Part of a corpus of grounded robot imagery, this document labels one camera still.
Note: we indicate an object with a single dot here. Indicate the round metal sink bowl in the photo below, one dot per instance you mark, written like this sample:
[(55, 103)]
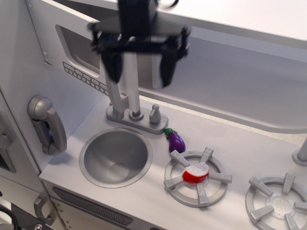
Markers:
[(115, 158)]

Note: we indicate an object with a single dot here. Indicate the grey oven door handle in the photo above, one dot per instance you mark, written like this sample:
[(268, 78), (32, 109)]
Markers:
[(39, 204)]

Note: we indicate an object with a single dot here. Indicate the grey right stove burner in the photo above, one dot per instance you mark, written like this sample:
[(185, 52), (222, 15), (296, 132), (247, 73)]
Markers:
[(277, 203)]

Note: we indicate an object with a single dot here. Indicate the grey toy faucet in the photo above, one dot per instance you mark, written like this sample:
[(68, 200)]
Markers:
[(125, 101)]

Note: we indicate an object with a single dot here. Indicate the purple toy eggplant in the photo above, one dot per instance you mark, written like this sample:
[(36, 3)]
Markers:
[(175, 141)]

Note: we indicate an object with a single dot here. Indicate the grey left stove burner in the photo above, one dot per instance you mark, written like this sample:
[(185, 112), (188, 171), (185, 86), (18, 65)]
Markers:
[(200, 195)]

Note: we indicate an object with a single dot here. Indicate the grey oven vent strip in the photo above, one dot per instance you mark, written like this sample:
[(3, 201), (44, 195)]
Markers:
[(93, 208)]

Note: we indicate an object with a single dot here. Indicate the red white toy food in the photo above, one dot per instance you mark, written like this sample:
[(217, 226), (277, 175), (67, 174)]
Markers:
[(196, 173)]

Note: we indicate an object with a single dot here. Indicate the grey toy telephone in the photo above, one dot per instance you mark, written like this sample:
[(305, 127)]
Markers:
[(48, 125)]

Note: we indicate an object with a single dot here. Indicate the white microwave door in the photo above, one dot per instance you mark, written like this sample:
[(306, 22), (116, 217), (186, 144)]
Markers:
[(65, 41)]

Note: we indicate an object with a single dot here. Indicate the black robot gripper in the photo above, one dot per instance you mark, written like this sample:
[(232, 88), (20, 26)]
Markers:
[(138, 28)]

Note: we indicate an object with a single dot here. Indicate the grey post at right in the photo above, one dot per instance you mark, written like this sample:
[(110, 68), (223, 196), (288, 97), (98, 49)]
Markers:
[(300, 155)]

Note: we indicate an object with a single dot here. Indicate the grey stove burner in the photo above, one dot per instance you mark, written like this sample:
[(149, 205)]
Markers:
[(277, 203), (200, 195)]

